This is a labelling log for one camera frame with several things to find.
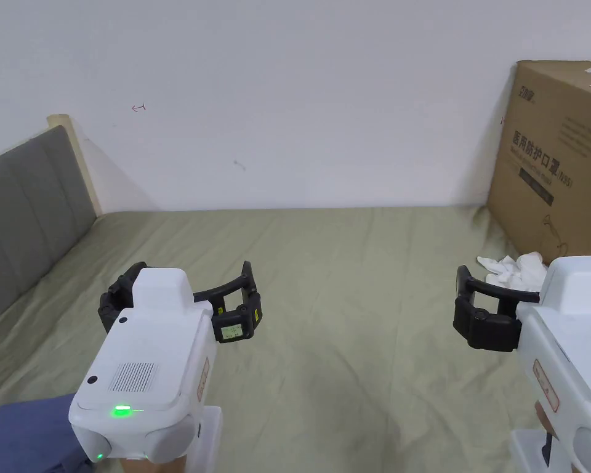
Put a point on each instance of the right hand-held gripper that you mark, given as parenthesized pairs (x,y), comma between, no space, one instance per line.
(576,345)

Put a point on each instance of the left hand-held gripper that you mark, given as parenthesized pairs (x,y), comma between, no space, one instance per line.
(143,354)

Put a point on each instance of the person's right hand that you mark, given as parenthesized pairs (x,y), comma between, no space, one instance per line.
(544,419)

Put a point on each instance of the person's left hand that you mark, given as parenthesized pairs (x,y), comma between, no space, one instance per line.
(150,466)

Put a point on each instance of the white crumpled cloth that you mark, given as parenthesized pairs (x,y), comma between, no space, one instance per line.
(514,273)

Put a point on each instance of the bed with pale green sheet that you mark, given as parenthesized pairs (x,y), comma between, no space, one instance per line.
(349,295)

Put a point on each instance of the brown cardboard carton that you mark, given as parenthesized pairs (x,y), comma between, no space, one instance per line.
(551,162)

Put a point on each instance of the grey padded headboard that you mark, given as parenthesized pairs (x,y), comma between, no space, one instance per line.
(24,217)

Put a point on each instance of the blue garment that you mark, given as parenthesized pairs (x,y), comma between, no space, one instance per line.
(24,438)

